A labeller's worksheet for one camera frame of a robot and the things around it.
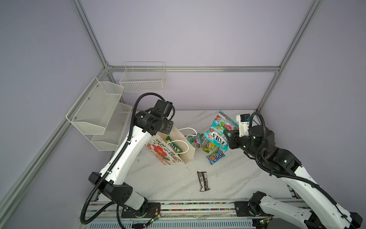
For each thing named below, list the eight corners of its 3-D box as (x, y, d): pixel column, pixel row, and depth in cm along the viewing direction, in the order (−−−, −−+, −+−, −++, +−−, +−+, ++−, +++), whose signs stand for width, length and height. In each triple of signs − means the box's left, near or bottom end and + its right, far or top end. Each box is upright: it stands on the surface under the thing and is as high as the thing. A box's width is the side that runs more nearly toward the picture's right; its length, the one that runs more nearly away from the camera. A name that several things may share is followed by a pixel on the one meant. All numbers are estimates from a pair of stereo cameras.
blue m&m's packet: (211, 164, 91) (211, 163, 90) (206, 157, 95) (207, 156, 93) (225, 157, 95) (226, 156, 93) (220, 150, 98) (221, 149, 96)
